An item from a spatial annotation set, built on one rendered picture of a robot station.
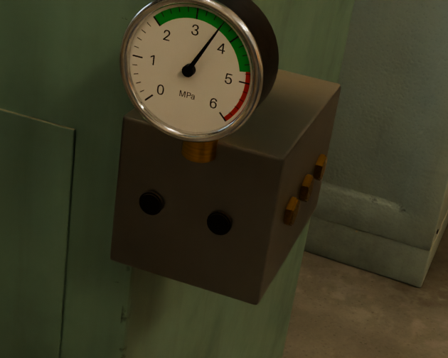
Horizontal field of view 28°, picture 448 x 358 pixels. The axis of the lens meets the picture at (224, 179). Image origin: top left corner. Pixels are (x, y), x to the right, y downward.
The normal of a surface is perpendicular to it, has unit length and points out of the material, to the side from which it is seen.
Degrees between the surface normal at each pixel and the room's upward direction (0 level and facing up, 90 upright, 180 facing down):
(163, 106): 90
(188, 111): 90
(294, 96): 0
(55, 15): 90
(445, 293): 0
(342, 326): 0
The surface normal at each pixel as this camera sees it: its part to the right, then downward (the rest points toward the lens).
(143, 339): 0.94, 0.26
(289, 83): 0.14, -0.89
